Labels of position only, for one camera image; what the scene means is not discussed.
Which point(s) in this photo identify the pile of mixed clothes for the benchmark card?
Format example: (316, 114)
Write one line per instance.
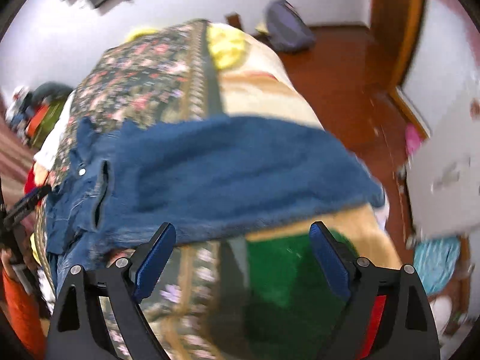
(37, 112)

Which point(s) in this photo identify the white door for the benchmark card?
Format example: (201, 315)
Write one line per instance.
(446, 168)

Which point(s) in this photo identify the red plush toy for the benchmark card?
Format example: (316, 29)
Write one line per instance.
(33, 180)

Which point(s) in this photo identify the floral blanket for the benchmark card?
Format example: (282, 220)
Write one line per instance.
(142, 78)

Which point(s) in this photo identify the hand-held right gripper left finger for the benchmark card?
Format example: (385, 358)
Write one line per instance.
(153, 258)

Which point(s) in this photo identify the cream blanket with green print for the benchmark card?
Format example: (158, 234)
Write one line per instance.
(262, 86)

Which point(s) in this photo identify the white cloth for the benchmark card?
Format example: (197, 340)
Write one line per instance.
(52, 146)

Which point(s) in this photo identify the striped pink curtain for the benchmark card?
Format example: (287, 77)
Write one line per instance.
(13, 161)

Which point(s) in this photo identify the wooden door frame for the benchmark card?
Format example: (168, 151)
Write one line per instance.
(401, 30)

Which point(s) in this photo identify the yellow cloth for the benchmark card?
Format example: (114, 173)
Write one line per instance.
(140, 33)

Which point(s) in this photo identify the pink cloth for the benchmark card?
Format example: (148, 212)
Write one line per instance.
(413, 138)

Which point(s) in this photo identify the light blue cloth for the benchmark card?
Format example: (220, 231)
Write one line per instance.
(438, 262)

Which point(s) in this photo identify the blue denim jeans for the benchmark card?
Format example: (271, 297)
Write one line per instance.
(225, 172)

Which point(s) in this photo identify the grey backpack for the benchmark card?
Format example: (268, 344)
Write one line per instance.
(288, 26)

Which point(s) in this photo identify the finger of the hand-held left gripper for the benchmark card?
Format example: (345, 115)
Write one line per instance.
(32, 198)

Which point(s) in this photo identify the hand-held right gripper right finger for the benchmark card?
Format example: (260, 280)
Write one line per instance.
(330, 258)

